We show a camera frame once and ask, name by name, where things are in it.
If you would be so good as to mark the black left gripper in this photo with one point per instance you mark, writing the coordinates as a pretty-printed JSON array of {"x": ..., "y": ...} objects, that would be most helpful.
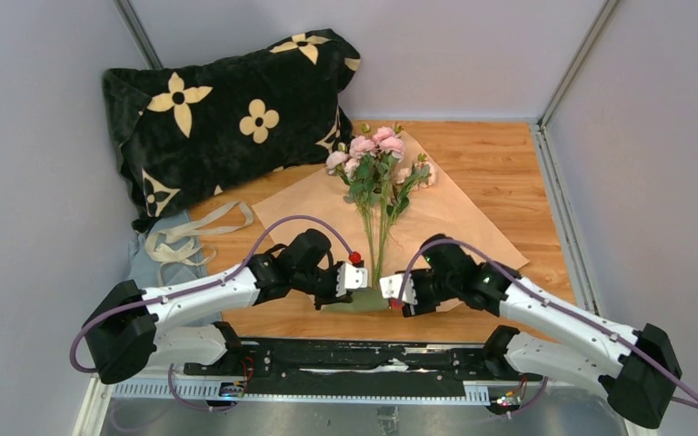
[{"x": 332, "y": 298}]

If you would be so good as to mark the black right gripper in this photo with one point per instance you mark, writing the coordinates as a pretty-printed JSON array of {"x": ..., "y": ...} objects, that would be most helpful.
[{"x": 423, "y": 305}]

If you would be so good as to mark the green and peach wrapping paper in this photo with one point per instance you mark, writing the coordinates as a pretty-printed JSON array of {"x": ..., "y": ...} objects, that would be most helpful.
[{"x": 440, "y": 208}]

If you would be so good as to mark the pink fake flower stem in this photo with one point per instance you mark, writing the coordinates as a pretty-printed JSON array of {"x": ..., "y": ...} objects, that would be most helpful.
[
  {"x": 420, "y": 174},
  {"x": 385, "y": 167},
  {"x": 356, "y": 172}
]

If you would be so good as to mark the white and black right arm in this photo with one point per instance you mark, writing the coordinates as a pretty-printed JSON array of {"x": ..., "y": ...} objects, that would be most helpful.
[{"x": 635, "y": 370}]

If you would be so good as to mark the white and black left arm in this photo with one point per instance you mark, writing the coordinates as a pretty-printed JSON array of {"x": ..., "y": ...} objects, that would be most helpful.
[{"x": 135, "y": 329}]

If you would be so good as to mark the light blue cloth bag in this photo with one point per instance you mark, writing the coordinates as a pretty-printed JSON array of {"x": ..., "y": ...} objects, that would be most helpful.
[{"x": 171, "y": 253}]

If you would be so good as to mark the black floral pillow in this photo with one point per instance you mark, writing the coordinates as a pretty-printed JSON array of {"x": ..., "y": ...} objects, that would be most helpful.
[{"x": 183, "y": 135}]

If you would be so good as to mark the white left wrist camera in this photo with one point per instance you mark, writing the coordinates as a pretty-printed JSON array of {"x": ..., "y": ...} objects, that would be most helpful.
[{"x": 350, "y": 279}]

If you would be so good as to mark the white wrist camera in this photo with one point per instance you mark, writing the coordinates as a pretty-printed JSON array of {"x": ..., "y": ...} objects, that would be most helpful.
[
  {"x": 350, "y": 279},
  {"x": 398, "y": 287}
]

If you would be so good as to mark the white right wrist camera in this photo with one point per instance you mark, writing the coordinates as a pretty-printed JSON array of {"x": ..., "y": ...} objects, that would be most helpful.
[{"x": 398, "y": 287}]

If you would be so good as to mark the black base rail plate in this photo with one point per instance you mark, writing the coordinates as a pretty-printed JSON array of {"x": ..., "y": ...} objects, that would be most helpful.
[{"x": 308, "y": 367}]

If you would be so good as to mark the aluminium frame rail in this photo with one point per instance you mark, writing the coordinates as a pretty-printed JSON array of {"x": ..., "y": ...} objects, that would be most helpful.
[{"x": 168, "y": 402}]

